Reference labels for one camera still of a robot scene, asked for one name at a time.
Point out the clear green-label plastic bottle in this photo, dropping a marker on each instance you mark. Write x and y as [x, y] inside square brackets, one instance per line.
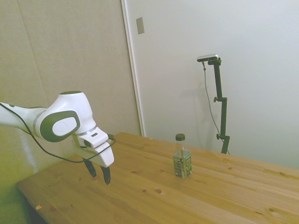
[182, 161]

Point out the white door frame strip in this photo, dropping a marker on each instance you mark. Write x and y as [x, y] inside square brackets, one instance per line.
[133, 70]

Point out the black camera stand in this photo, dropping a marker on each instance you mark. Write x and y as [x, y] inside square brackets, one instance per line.
[221, 102]

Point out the grey wall switch plate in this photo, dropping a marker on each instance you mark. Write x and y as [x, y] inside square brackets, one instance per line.
[140, 25]

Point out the silver exterior camera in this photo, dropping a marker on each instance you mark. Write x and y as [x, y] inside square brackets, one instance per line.
[207, 57]

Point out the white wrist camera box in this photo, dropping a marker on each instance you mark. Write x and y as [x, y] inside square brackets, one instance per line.
[93, 139]

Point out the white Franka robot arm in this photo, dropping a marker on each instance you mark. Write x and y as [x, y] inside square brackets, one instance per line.
[65, 112]

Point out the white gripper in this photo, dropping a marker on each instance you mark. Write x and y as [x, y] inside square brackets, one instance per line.
[105, 156]

